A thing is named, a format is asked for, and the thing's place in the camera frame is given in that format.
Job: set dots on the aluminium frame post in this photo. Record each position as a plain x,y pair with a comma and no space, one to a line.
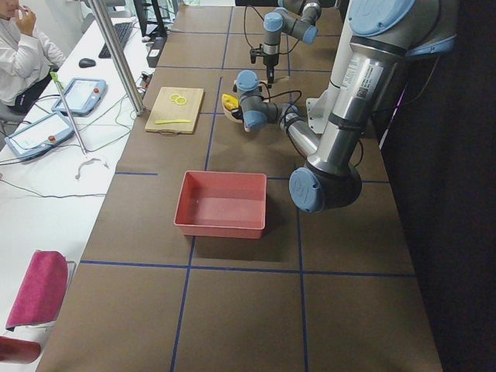
112,42

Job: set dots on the metal grabber tool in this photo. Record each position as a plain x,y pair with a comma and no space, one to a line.
87,157

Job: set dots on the yellow toy bell pepper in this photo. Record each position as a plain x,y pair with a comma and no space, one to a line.
230,102

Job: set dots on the person in white shirt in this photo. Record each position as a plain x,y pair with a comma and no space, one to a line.
28,57

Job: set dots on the magenta cloth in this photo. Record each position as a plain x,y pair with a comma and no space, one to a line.
41,292

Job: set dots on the teach pendant near post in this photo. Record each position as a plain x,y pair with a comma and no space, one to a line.
83,95

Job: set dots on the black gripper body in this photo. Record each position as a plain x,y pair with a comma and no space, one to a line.
269,62
236,114

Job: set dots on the pink plastic bin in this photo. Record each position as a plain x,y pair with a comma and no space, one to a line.
222,204

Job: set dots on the teach pendant far from post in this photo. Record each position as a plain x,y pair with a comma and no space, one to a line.
40,137

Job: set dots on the black computer mouse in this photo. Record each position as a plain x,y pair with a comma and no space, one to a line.
86,63

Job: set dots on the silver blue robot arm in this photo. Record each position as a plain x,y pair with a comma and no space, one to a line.
376,36
294,18

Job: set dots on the wooden cutting board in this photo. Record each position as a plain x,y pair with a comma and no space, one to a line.
164,108

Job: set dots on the yellow plastic toy knife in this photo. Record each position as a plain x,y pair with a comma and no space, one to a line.
171,121

